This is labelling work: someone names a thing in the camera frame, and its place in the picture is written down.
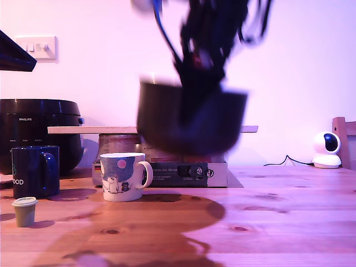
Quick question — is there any dark blue mug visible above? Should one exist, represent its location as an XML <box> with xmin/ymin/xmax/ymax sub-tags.
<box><xmin>11</xmin><ymin>145</ymin><xmax>60</xmax><ymax>199</ymax></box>

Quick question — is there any small green capsule cup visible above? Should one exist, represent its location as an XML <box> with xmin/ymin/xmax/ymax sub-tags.
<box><xmin>11</xmin><ymin>196</ymin><xmax>38</xmax><ymax>228</ymax></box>

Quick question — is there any white round security camera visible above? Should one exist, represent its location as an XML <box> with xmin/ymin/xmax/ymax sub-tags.
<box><xmin>311</xmin><ymin>131</ymin><xmax>342</xmax><ymax>169</ymax></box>

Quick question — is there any white wall switch plate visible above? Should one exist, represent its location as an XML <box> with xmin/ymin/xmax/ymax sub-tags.
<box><xmin>15</xmin><ymin>35</ymin><xmax>59</xmax><ymax>63</ymax></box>

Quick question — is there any plain grey tin can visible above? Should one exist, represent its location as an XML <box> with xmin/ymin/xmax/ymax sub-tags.
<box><xmin>98</xmin><ymin>133</ymin><xmax>142</xmax><ymax>164</ymax></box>

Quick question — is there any black rice cooker pot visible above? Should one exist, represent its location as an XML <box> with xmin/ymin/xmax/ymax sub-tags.
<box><xmin>136</xmin><ymin>73</ymin><xmax>249</xmax><ymax>156</ymax></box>

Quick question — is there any black camera cable loop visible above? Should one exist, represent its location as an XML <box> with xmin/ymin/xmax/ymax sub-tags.
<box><xmin>151</xmin><ymin>0</ymin><xmax>183</xmax><ymax>63</ymax></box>

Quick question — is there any tin can with red label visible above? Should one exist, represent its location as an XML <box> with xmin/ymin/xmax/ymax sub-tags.
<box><xmin>182</xmin><ymin>152</ymin><xmax>226</xmax><ymax>164</ymax></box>

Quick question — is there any black Philips rice cooker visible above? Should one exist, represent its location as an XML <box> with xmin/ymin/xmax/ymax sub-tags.
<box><xmin>0</xmin><ymin>98</ymin><xmax>85</xmax><ymax>176</ymax></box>

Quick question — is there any black security camera cable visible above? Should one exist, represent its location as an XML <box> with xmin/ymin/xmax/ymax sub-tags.
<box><xmin>263</xmin><ymin>155</ymin><xmax>315</xmax><ymax>167</ymax></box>

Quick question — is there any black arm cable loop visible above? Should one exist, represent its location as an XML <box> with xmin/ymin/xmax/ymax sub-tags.
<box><xmin>238</xmin><ymin>0</ymin><xmax>273</xmax><ymax>45</ymax></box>

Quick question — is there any white cartoon print mug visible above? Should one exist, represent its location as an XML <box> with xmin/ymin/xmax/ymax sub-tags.
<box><xmin>99</xmin><ymin>152</ymin><xmax>154</xmax><ymax>202</ymax></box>

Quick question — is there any cardboard can tray box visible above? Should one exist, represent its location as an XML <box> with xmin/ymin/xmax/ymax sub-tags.
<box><xmin>92</xmin><ymin>161</ymin><xmax>229</xmax><ymax>189</ymax></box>

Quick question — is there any wooden shelf board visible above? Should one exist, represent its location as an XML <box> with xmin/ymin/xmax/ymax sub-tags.
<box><xmin>47</xmin><ymin>126</ymin><xmax>259</xmax><ymax>135</ymax></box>

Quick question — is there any tin can with black logo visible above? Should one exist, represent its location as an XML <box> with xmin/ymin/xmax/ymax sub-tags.
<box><xmin>141</xmin><ymin>143</ymin><xmax>184</xmax><ymax>164</ymax></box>

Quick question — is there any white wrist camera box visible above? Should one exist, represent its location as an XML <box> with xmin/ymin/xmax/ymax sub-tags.
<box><xmin>130</xmin><ymin>0</ymin><xmax>156</xmax><ymax>12</ymax></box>

